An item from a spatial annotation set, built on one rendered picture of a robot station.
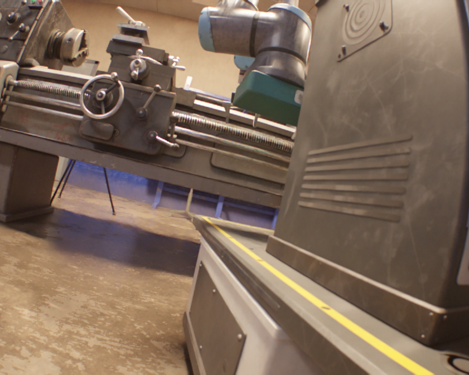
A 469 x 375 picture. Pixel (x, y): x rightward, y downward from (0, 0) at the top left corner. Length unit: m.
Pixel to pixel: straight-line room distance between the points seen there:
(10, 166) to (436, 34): 1.64
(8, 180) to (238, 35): 1.30
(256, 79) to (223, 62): 4.47
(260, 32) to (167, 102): 0.62
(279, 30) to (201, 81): 4.21
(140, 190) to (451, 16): 4.59
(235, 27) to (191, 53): 4.35
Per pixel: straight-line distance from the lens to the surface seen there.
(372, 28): 0.41
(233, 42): 0.86
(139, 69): 1.30
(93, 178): 4.85
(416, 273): 0.25
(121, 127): 1.30
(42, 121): 1.64
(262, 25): 0.85
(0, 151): 1.66
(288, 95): 0.74
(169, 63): 1.50
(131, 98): 1.33
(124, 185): 4.72
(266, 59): 0.79
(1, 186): 1.64
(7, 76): 1.72
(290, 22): 0.86
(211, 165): 1.44
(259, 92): 0.71
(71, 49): 1.86
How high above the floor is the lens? 0.40
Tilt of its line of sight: 2 degrees up
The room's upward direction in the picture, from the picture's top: 13 degrees clockwise
